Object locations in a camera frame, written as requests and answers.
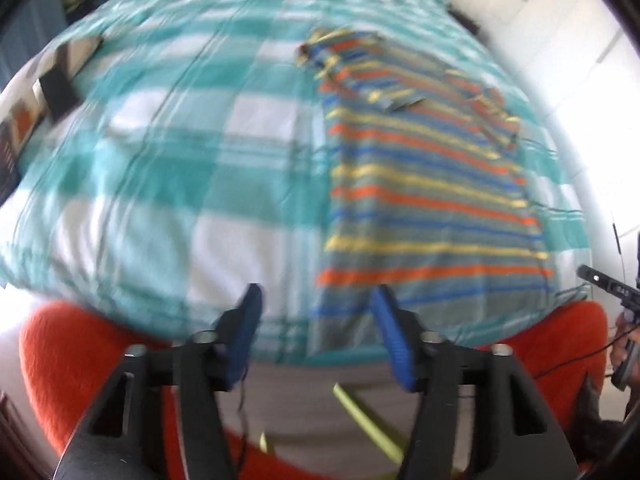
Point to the patterned beige cushion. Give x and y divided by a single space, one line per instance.
22 106

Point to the black smartphone dark screen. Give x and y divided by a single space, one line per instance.
58 93

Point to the striped knit sweater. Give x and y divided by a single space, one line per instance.
425 196

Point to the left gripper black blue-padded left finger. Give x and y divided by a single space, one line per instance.
121 434

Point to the teal white checked bedspread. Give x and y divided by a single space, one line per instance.
198 163

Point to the teal curtain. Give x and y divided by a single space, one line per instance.
30 28

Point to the orange trousers of operator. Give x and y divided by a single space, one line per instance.
67 354

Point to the dark bedside table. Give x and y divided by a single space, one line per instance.
464 20

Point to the right hand of person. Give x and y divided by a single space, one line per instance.
624 334

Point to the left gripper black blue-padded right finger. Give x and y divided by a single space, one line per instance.
483 395

